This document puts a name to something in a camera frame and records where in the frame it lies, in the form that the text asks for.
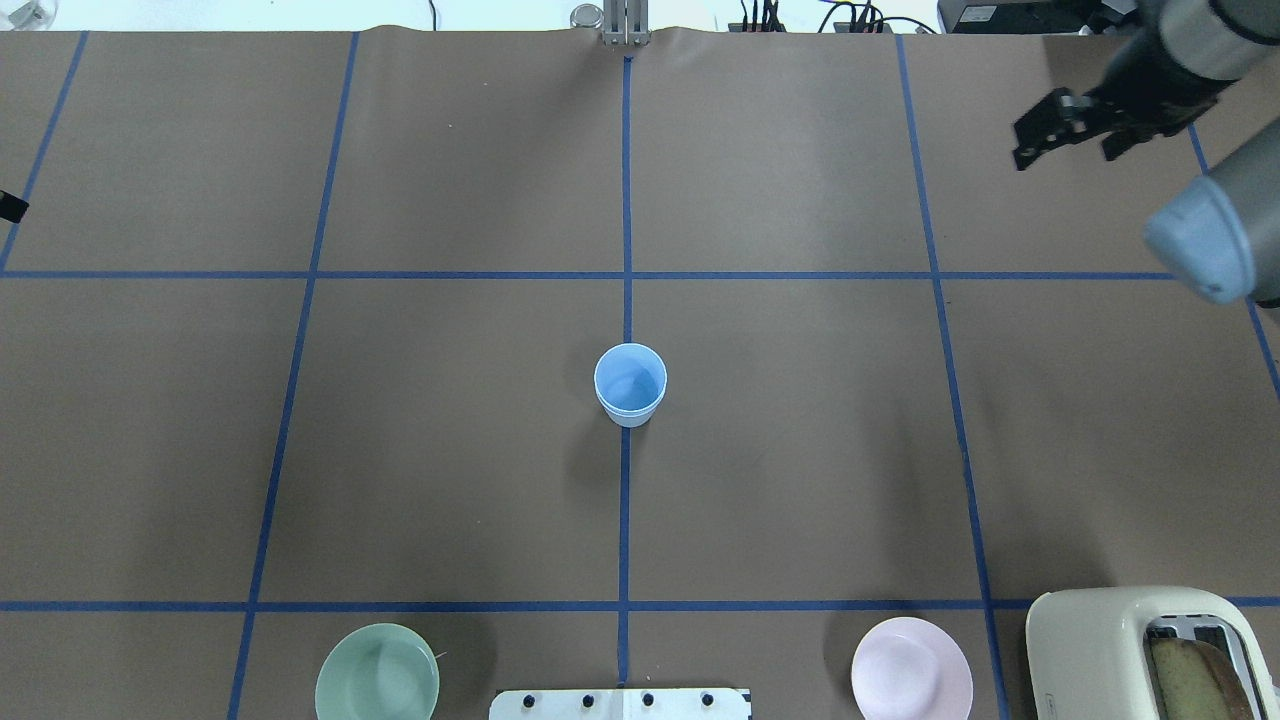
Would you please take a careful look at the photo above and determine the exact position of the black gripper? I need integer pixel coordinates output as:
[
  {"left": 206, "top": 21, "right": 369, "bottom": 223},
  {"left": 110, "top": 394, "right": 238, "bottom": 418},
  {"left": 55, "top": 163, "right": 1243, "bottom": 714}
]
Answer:
[{"left": 1012, "top": 29, "right": 1226, "bottom": 172}]

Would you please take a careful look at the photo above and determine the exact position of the light blue cup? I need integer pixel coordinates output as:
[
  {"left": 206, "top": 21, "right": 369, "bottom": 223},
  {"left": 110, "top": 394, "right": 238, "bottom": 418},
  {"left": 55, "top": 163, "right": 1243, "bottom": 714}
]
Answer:
[
  {"left": 593, "top": 343, "right": 668, "bottom": 409},
  {"left": 602, "top": 402, "right": 660, "bottom": 428}
]

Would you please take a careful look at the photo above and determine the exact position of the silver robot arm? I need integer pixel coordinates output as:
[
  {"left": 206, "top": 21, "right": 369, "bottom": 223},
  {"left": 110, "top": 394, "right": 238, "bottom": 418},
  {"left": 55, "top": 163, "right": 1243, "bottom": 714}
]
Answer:
[{"left": 1012, "top": 1, "right": 1279, "bottom": 313}]

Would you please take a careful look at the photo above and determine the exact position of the black device on desk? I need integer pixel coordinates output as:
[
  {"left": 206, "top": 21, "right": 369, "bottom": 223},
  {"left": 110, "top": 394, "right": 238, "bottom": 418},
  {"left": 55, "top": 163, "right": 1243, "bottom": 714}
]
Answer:
[{"left": 936, "top": 1, "right": 1140, "bottom": 35}]

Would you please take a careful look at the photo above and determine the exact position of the cream toaster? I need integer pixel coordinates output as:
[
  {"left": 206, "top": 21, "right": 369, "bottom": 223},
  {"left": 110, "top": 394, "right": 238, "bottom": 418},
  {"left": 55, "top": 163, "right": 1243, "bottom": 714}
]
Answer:
[{"left": 1025, "top": 585, "right": 1277, "bottom": 719}]

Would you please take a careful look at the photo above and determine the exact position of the bread slice in toaster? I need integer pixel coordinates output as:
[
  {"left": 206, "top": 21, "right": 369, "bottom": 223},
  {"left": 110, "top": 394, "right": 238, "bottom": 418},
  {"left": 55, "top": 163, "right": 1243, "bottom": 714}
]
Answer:
[{"left": 1148, "top": 637, "right": 1265, "bottom": 719}]

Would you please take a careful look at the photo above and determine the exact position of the pink bowl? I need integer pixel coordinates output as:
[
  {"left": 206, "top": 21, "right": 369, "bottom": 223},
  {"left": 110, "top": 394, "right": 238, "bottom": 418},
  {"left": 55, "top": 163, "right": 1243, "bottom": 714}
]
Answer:
[{"left": 850, "top": 616, "right": 974, "bottom": 719}]

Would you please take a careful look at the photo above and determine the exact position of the mint green bowl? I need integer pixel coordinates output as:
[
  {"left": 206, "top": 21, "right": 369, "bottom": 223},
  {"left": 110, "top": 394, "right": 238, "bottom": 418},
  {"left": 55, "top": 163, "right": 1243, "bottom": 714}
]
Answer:
[{"left": 314, "top": 623, "right": 442, "bottom": 719}]

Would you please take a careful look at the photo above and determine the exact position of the metal camera post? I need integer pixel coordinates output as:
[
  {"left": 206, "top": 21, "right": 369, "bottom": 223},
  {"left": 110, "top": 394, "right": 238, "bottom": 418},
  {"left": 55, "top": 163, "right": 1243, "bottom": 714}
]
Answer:
[{"left": 570, "top": 0, "right": 652, "bottom": 47}]

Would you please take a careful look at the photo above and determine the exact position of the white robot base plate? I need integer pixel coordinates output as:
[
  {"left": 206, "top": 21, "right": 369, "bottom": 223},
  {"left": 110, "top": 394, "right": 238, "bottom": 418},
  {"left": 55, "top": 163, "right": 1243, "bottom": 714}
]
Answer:
[{"left": 488, "top": 687, "right": 753, "bottom": 719}]

